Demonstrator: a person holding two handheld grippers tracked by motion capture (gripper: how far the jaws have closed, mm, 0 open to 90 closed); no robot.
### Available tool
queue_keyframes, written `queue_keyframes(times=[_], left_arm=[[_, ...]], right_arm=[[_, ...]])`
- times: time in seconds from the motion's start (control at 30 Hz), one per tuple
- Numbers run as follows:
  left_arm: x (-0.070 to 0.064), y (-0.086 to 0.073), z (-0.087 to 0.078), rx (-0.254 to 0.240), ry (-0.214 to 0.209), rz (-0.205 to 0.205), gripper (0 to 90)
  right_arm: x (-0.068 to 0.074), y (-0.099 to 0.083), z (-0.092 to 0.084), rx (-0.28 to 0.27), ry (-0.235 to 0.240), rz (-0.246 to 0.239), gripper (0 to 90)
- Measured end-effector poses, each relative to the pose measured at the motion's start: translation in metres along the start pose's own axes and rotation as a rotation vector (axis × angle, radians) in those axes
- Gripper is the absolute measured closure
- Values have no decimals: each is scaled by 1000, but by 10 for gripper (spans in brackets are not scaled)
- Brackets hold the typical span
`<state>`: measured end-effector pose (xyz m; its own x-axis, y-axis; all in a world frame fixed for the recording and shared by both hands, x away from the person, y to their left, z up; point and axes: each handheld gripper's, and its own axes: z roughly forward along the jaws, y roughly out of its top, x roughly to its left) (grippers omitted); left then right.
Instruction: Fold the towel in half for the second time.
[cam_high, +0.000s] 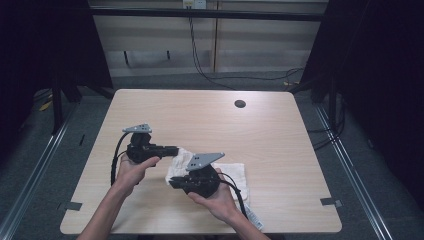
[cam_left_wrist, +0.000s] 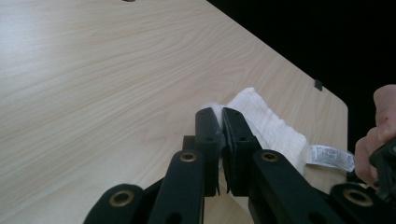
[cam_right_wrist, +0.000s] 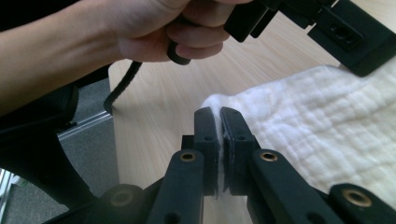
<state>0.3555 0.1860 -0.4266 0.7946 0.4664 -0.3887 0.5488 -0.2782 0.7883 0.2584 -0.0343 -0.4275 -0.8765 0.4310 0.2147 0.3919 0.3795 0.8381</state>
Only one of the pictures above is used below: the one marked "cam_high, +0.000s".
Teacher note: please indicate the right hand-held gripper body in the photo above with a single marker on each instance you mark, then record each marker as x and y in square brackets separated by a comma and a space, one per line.
[201, 183]

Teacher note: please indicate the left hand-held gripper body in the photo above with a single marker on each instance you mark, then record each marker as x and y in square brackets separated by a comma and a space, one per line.
[141, 151]

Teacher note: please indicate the white towel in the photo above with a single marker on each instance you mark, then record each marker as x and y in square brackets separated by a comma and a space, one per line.
[238, 175]

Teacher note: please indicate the person's left hand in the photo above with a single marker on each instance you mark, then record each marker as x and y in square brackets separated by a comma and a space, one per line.
[131, 176]

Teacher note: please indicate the person's right hand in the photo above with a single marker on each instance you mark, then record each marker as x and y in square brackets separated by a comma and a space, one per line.
[220, 203]

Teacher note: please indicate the small black floor strip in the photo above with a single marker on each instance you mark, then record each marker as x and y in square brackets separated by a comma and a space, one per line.
[82, 140]

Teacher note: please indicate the grey tape strip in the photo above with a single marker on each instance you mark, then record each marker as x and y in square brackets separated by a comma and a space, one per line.
[74, 206]
[330, 202]

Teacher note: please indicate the black metal stand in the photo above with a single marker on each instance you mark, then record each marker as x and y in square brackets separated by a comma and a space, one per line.
[57, 106]

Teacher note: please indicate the yellow floor tape piece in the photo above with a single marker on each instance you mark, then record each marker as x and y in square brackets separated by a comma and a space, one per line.
[45, 106]

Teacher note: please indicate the black curtain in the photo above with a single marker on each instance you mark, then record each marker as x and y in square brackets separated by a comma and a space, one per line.
[383, 83]
[40, 50]

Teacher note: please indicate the black wall hook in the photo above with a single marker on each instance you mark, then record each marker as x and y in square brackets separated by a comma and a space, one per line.
[126, 57]
[168, 55]

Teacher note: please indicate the aluminium floor rail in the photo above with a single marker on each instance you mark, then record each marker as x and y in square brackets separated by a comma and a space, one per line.
[353, 173]
[36, 166]

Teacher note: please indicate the black horizontal frame bar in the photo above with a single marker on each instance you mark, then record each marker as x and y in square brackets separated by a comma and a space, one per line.
[206, 14]

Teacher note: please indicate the white wall outlet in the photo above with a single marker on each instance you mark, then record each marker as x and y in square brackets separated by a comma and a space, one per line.
[195, 4]

